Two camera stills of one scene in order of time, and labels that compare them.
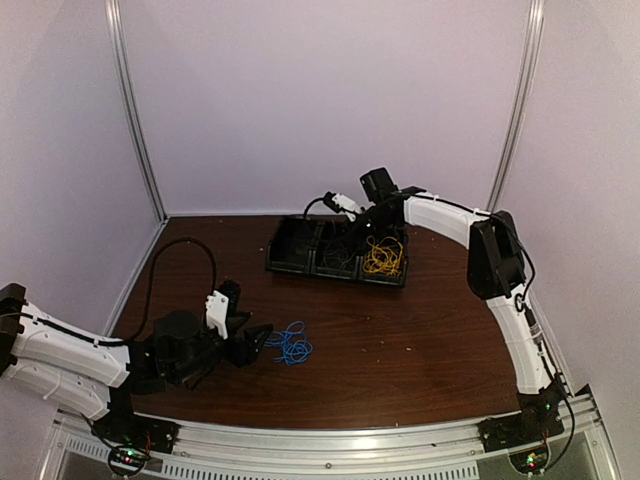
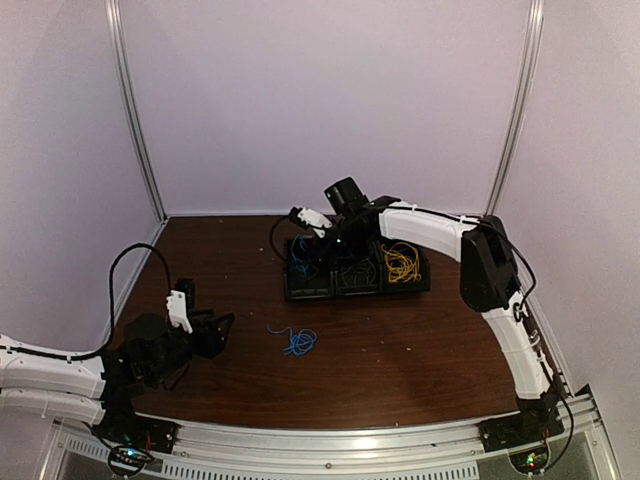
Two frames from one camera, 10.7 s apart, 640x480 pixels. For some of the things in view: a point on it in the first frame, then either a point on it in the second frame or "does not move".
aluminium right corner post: x=535 y=34 does not move
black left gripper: x=249 y=351 -> x=215 y=343
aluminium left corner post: x=113 y=19 does not move
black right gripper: x=355 y=237 -> x=329 y=253
